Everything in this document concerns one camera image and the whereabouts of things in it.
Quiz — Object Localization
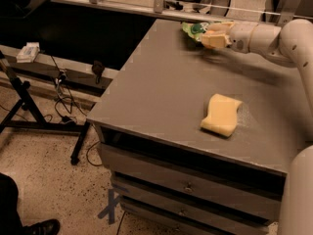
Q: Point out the black shoe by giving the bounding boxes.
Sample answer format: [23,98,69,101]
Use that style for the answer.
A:
[22,219,61,235]

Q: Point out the green rice chip bag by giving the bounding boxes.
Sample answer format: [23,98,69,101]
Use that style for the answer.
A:
[182,22,210,42]

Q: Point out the grey drawer cabinet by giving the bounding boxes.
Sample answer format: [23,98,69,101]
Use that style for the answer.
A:
[88,20,313,235]

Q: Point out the yellow sponge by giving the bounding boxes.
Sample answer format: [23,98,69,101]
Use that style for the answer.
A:
[201,94,243,137]

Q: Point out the white box on ledge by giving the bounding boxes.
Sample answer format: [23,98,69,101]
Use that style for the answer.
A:
[17,42,40,63]

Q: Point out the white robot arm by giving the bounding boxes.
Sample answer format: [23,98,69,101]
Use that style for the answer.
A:
[201,20,313,235]

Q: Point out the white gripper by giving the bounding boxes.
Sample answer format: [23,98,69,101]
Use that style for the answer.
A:
[201,22,259,53]

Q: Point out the black plug on ledge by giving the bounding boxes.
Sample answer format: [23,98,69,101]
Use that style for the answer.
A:
[92,61,105,84]

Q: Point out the black dark trouser leg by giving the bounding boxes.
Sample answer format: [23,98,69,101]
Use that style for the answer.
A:
[0,173,23,235]

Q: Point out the black tripod stand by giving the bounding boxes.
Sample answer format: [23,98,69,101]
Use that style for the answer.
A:
[0,52,90,165]

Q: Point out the black cables on floor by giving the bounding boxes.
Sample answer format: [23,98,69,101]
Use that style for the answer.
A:
[48,54,104,167]

